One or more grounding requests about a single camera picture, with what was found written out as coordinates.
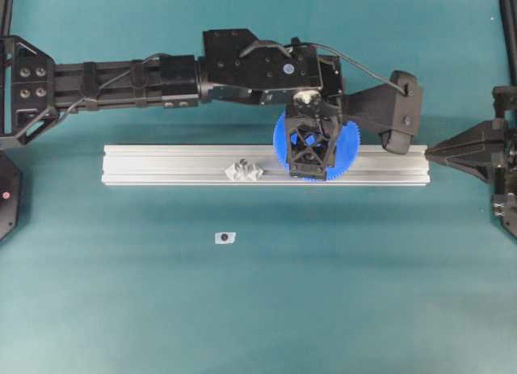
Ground black frame post right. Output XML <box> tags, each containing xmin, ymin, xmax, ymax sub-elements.
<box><xmin>499</xmin><ymin>0</ymin><xmax>516</xmax><ymax>86</ymax></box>

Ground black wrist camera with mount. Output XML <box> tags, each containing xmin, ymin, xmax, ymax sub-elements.
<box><xmin>344</xmin><ymin>70</ymin><xmax>423</xmax><ymax>155</ymax></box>

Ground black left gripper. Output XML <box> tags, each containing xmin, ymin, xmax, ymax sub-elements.
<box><xmin>258</xmin><ymin>42</ymin><xmax>346</xmax><ymax>180</ymax></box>

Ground black frame post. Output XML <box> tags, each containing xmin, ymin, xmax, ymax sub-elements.
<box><xmin>0</xmin><ymin>0</ymin><xmax>14</xmax><ymax>36</ymax></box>
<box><xmin>499</xmin><ymin>0</ymin><xmax>516</xmax><ymax>86</ymax></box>

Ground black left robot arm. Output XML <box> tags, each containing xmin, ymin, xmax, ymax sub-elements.
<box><xmin>1</xmin><ymin>29</ymin><xmax>346</xmax><ymax>180</ymax></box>

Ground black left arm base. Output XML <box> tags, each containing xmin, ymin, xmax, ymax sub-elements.
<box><xmin>0</xmin><ymin>151</ymin><xmax>23</xmax><ymax>242</ymax></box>

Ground silver aluminium extrusion rail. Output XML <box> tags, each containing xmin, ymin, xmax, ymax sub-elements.
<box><xmin>101</xmin><ymin>145</ymin><xmax>431</xmax><ymax>187</ymax></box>

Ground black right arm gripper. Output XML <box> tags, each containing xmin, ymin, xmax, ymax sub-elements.
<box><xmin>426</xmin><ymin>86</ymin><xmax>516</xmax><ymax>238</ymax></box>

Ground grey camera cable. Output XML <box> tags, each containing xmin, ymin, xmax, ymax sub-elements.
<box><xmin>242</xmin><ymin>40</ymin><xmax>406</xmax><ymax>95</ymax></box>

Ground large blue plastic gear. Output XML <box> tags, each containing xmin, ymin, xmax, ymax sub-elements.
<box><xmin>273</xmin><ymin>111</ymin><xmax>360</xmax><ymax>181</ymax></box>

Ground lower white shaft bracket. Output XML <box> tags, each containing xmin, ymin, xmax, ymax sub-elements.
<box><xmin>225</xmin><ymin>158</ymin><xmax>263</xmax><ymax>182</ymax></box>

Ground black frame post left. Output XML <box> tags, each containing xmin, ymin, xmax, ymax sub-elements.
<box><xmin>0</xmin><ymin>0</ymin><xmax>14</xmax><ymax>36</ymax></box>

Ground black screw on white tape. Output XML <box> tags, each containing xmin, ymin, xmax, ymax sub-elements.
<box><xmin>214</xmin><ymin>232</ymin><xmax>237</xmax><ymax>245</ymax></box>

